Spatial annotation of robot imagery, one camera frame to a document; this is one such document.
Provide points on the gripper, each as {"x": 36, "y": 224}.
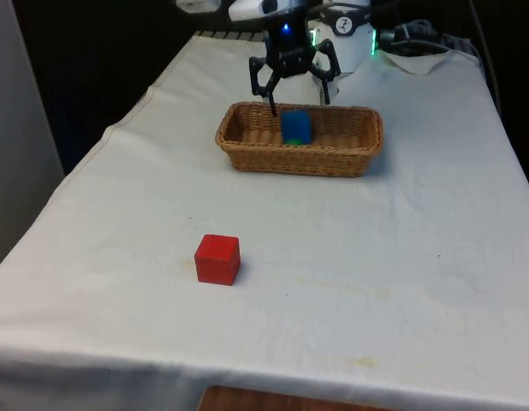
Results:
{"x": 288, "y": 47}

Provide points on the blue block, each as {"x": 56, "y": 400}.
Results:
{"x": 296, "y": 124}

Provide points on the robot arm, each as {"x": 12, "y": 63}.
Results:
{"x": 350, "y": 47}

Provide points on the wicker basket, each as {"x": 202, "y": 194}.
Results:
{"x": 298, "y": 158}

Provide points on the red cube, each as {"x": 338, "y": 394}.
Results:
{"x": 215, "y": 261}

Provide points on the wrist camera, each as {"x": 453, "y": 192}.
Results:
{"x": 256, "y": 8}

